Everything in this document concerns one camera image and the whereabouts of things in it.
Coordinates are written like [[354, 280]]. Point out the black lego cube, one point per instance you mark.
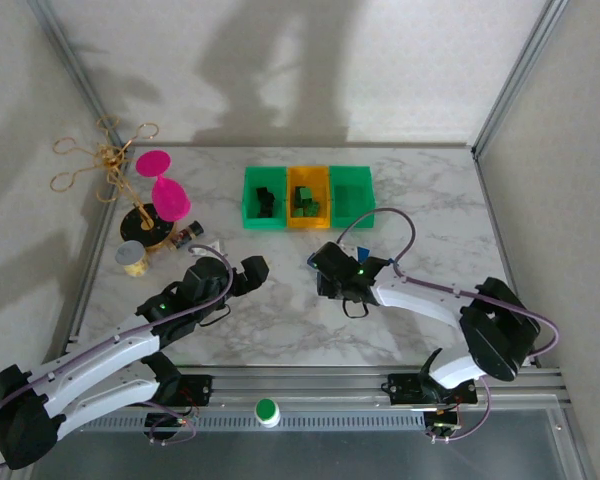
[[259, 210], [260, 192], [270, 209], [270, 195]]

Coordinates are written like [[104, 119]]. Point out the light green long lego brick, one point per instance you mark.
[[313, 208]]

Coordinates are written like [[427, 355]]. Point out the green sloped lego brick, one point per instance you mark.
[[300, 212]]

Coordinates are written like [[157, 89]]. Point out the green plastic bin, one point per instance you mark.
[[250, 175], [352, 200]]

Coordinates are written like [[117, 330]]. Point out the green square lego brick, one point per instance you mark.
[[306, 192]]

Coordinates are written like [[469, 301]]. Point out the dark green lego brick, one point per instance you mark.
[[298, 196]]

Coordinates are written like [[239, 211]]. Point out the yellow plastic bin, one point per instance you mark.
[[307, 175]]

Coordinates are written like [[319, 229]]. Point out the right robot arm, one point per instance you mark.
[[415, 300]]

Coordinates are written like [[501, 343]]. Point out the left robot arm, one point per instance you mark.
[[105, 350]]

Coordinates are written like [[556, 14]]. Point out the small dark bottle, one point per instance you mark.
[[187, 234]]

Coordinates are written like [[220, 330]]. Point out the gold jar with grey lid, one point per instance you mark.
[[127, 254]]

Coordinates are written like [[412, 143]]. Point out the pink plastic wine glass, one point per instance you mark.
[[169, 197]]

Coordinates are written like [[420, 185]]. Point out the green push button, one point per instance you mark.
[[267, 409]]

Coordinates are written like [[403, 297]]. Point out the small controller board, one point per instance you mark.
[[162, 422], [442, 426]]

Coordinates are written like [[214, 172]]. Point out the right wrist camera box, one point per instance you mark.
[[349, 249]]

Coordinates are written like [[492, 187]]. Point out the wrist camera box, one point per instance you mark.
[[349, 249], [213, 246]]

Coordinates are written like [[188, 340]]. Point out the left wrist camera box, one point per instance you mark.
[[213, 246]]

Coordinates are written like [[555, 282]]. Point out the aluminium mounting rail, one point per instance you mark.
[[305, 387]]

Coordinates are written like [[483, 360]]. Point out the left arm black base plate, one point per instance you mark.
[[200, 390]]

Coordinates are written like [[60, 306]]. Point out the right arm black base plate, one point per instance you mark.
[[405, 390]]

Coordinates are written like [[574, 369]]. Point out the aluminium frame post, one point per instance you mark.
[[70, 50], [517, 75]]

